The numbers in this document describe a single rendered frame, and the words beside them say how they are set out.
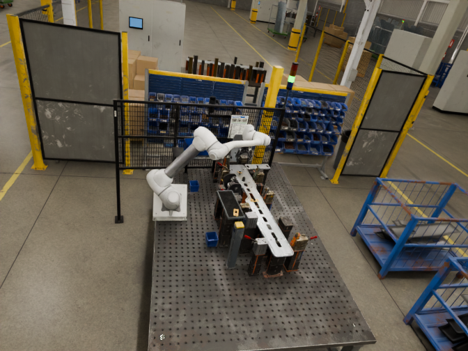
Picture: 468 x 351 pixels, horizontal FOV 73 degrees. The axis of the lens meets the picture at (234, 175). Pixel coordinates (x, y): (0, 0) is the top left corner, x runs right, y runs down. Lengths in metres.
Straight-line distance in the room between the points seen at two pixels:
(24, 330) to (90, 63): 2.97
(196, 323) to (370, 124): 4.23
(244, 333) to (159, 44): 7.95
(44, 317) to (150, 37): 7.32
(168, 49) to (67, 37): 5.04
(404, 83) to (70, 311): 5.21
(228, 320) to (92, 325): 1.33
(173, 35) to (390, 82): 5.76
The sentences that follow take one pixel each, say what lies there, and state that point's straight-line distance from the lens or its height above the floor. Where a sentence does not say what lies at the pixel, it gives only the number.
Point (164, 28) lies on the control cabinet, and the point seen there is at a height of 1.40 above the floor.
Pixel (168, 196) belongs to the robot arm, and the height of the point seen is 1.06.
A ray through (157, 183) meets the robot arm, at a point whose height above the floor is 1.11.
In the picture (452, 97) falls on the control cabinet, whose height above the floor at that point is 0.59.
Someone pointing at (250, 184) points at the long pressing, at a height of 1.00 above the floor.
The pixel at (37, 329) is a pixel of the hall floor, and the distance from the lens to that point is 3.39.
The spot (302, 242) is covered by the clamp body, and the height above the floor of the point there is 1.03.
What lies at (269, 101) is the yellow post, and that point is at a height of 1.62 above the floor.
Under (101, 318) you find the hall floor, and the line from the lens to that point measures 3.33.
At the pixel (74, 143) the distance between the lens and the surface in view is 5.03.
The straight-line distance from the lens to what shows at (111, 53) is 4.46.
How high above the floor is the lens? 2.73
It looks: 31 degrees down
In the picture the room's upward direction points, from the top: 11 degrees clockwise
